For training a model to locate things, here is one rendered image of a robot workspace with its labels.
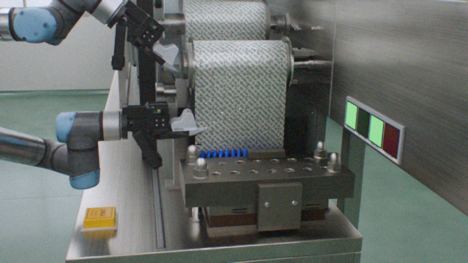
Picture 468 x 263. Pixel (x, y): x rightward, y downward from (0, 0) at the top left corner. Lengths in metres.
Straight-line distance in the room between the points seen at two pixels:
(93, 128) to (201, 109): 0.27
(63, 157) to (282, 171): 0.54
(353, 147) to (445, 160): 0.76
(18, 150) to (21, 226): 2.11
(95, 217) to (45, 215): 2.26
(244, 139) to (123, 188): 0.37
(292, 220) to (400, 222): 2.30
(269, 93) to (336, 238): 0.40
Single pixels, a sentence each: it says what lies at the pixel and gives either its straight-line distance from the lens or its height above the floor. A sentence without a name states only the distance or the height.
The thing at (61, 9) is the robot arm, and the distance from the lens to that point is 1.28.
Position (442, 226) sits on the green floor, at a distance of 3.48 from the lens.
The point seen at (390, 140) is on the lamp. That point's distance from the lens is 0.96.
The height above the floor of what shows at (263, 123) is 1.10.
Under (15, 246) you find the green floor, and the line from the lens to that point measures 3.16.
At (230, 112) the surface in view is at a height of 1.14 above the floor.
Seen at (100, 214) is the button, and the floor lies 0.92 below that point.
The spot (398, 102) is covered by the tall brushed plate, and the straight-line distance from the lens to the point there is 0.94.
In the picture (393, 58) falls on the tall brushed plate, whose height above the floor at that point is 1.33.
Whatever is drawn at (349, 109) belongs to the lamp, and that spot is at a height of 1.19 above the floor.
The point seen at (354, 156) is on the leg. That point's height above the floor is 0.95.
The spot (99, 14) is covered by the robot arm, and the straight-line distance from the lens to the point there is 1.27.
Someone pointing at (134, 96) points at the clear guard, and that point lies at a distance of 2.31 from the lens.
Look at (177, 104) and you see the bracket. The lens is 1.33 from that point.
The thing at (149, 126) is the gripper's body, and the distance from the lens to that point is 1.24.
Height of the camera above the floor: 1.46
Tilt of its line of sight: 16 degrees down
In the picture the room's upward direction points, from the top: 1 degrees clockwise
